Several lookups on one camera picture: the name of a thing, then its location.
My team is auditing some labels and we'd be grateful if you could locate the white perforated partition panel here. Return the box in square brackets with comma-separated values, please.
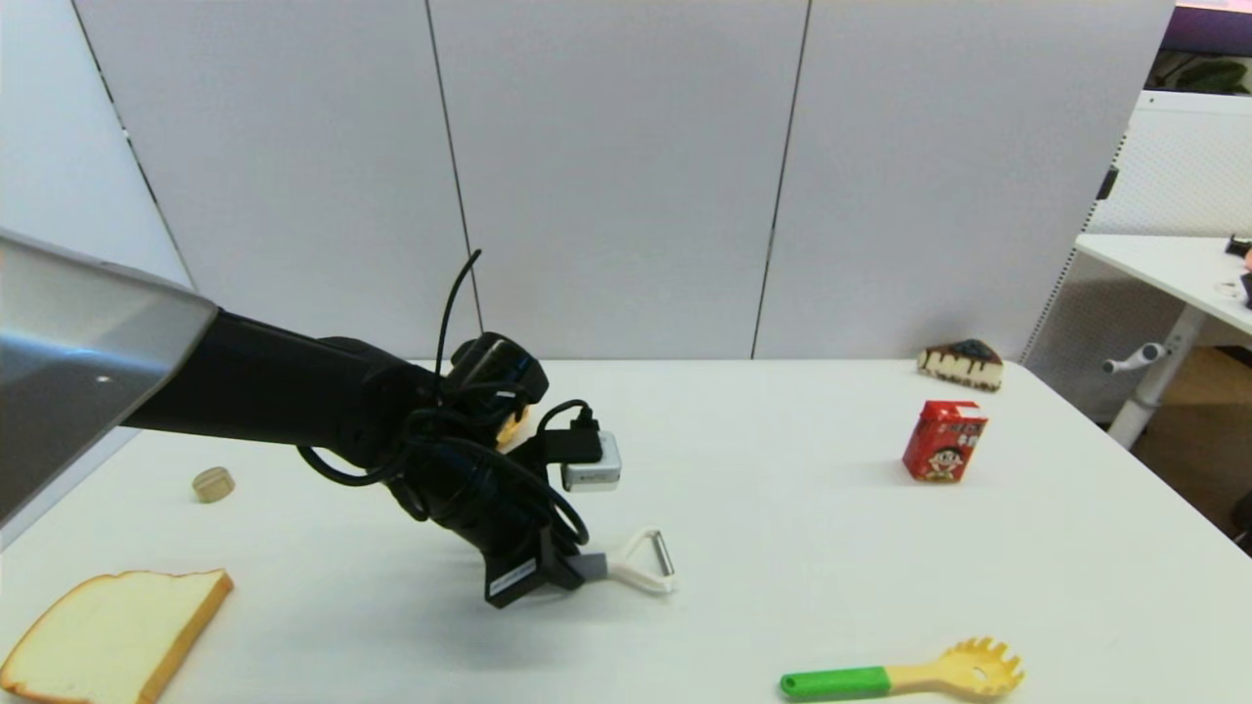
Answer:
[1019, 90, 1252, 421]

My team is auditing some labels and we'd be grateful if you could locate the grey desk crank handle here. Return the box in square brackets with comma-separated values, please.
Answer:
[1102, 342, 1169, 375]

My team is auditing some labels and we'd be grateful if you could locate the green potted plant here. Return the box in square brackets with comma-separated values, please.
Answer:
[1154, 55, 1251, 97]

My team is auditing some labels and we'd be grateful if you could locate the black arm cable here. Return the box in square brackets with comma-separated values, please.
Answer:
[296, 249, 594, 549]

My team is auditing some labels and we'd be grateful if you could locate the red cartoon milk carton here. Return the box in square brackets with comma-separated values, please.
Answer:
[902, 400, 989, 484]

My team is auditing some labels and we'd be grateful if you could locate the chocolate topped cake slice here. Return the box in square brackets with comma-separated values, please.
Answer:
[917, 338, 1005, 393]

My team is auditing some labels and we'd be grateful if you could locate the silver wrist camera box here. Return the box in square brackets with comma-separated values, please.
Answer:
[561, 430, 623, 493]

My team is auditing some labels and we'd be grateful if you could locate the grey handled white peeler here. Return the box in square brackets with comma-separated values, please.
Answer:
[567, 529, 677, 595]

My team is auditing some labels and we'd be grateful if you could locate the white bread slice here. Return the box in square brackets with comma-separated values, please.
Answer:
[0, 569, 235, 704]

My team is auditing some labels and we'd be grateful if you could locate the white side desk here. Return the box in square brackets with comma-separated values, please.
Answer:
[1074, 233, 1252, 451]

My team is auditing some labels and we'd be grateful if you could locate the green handled yellow pasta spoon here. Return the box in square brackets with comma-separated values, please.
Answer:
[780, 638, 1025, 701]

